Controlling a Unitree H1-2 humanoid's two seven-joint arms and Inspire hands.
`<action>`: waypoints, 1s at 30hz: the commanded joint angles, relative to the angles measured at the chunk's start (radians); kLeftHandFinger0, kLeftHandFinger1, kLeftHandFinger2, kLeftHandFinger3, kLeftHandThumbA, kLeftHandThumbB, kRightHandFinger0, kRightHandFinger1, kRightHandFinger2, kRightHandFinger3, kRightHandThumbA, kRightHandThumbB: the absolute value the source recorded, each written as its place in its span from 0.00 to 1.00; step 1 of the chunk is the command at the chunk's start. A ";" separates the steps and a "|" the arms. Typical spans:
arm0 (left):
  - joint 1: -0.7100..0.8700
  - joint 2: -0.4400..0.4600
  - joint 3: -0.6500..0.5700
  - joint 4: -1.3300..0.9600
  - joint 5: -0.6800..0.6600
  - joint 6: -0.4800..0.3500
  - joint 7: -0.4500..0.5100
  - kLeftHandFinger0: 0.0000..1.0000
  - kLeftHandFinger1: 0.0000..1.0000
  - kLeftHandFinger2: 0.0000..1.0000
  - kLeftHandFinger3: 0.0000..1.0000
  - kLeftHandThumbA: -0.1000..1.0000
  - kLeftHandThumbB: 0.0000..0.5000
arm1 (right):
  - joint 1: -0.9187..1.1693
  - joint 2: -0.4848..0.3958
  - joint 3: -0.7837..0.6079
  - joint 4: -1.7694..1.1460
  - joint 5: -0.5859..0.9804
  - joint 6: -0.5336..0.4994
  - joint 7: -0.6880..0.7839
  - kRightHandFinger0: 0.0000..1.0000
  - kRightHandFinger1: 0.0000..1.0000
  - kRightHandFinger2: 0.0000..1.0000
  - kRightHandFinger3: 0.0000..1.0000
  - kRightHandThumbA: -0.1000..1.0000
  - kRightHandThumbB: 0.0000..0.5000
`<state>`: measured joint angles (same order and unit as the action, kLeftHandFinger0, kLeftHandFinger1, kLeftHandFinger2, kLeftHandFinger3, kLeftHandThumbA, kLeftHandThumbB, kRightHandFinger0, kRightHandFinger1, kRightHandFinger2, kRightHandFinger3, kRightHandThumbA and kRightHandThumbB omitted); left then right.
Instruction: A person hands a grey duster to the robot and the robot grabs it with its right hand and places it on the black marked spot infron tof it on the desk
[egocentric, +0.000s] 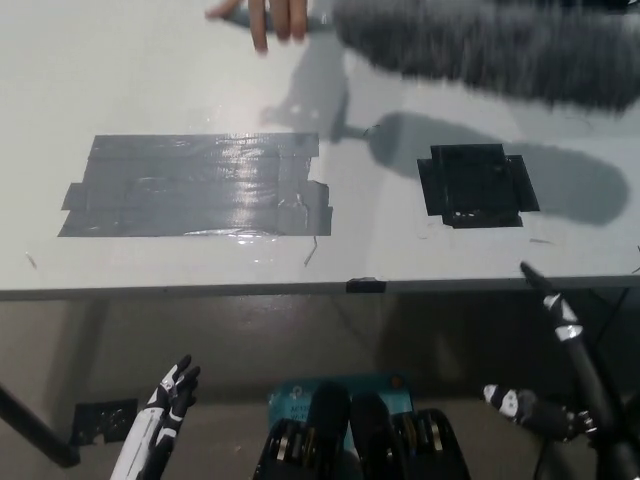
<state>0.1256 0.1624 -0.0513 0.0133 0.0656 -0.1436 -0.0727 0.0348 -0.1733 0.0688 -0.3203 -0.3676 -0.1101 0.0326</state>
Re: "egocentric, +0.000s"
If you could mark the thin black table brace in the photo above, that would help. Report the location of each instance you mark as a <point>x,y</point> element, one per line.
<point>614,320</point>

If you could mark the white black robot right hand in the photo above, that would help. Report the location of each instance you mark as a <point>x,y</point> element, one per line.
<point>582,365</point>

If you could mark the black floor tape patch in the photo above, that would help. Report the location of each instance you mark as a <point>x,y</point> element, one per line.
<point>102,420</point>

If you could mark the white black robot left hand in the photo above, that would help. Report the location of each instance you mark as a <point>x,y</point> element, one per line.
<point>155,425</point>

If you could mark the black table leg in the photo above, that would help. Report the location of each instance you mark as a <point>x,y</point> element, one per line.
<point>35,430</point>

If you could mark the small black tape strip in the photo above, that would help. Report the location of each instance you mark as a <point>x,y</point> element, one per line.
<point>366,285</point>

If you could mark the grey duct tape patch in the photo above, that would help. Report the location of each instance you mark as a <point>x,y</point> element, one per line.
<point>190,190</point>

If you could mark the black tape square patch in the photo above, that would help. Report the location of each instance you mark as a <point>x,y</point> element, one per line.
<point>475,185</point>

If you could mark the person's bare hand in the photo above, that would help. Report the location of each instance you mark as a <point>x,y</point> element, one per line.
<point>260,25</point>

